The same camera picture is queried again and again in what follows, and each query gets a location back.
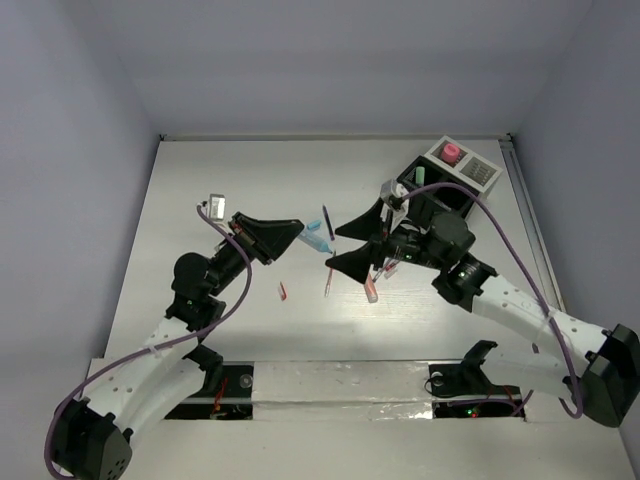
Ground foil tape strip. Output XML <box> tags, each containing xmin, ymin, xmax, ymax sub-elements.
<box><xmin>251</xmin><ymin>361</ymin><xmax>433</xmax><ymax>422</ymax></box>

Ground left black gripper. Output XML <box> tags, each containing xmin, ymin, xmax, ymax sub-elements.
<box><xmin>206</xmin><ymin>212</ymin><xmax>302</xmax><ymax>297</ymax></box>

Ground white grey tray box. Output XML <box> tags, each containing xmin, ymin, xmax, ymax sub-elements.
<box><xmin>424</xmin><ymin>135</ymin><xmax>503</xmax><ymax>199</ymax></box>

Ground aluminium rail right edge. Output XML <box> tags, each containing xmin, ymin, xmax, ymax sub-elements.
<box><xmin>499</xmin><ymin>135</ymin><xmax>566</xmax><ymax>311</ymax></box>

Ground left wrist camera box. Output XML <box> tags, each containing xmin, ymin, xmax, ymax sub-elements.
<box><xmin>206</xmin><ymin>193</ymin><xmax>226</xmax><ymax>222</ymax></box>

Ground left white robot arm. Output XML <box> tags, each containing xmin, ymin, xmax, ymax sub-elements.
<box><xmin>43</xmin><ymin>213</ymin><xmax>304</xmax><ymax>479</ymax></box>

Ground small red clip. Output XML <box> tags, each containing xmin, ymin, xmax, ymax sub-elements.
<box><xmin>278</xmin><ymin>282</ymin><xmax>288</xmax><ymax>301</ymax></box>

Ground green highlighter marker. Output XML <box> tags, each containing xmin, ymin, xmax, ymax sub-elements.
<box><xmin>414</xmin><ymin>166</ymin><xmax>426</xmax><ymax>187</ymax></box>

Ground orange highlighter marker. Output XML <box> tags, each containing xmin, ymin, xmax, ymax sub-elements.
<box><xmin>364</xmin><ymin>274</ymin><xmax>379</xmax><ymax>304</ymax></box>

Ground black two-compartment pen holder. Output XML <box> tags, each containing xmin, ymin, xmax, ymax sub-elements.
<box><xmin>396</xmin><ymin>156</ymin><xmax>479</xmax><ymax>227</ymax></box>

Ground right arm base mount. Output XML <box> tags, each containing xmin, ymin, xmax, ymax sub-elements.
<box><xmin>423</xmin><ymin>340</ymin><xmax>526</xmax><ymax>420</ymax></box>

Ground blue eraser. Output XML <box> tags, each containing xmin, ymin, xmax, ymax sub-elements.
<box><xmin>307</xmin><ymin>220</ymin><xmax>322</xmax><ymax>231</ymax></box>

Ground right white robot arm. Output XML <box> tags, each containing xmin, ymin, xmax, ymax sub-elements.
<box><xmin>325</xmin><ymin>201</ymin><xmax>639</xmax><ymax>428</ymax></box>

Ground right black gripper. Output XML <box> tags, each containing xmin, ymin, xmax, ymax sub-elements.
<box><xmin>325</xmin><ymin>195</ymin><xmax>447</xmax><ymax>282</ymax></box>

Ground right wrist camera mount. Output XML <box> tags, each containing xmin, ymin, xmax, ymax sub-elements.
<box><xmin>380</xmin><ymin>179</ymin><xmax>409</xmax><ymax>231</ymax></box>

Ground purple pen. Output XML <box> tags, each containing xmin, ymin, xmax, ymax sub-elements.
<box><xmin>322</xmin><ymin>204</ymin><xmax>335</xmax><ymax>242</ymax></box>

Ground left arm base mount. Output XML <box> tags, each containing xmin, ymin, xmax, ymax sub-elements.
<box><xmin>164</xmin><ymin>364</ymin><xmax>254</xmax><ymax>421</ymax></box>

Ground pink cylinder sharpener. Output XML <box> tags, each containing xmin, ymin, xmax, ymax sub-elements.
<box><xmin>440</xmin><ymin>143</ymin><xmax>461</xmax><ymax>165</ymax></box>

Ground blue highlighter marker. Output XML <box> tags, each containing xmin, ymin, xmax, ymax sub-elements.
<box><xmin>298</xmin><ymin>230</ymin><xmax>334</xmax><ymax>254</ymax></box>

